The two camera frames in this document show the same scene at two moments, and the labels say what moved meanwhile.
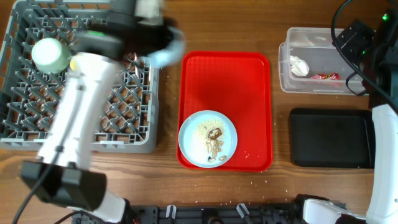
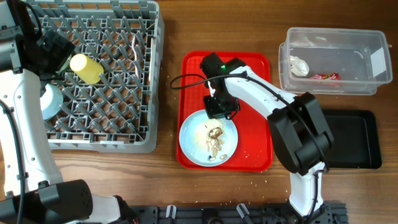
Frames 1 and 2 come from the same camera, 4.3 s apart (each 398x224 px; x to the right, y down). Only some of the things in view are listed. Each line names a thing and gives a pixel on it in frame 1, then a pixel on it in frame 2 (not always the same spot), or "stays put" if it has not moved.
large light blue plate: (207, 139) stays put
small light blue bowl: (170, 55) → (51, 101)
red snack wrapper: (329, 76) stays put
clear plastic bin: (310, 63) stays put
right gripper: (365, 35) → (213, 110)
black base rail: (278, 214) stays put
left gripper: (170, 24) → (59, 46)
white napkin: (298, 66) stays put
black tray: (332, 137) stays put
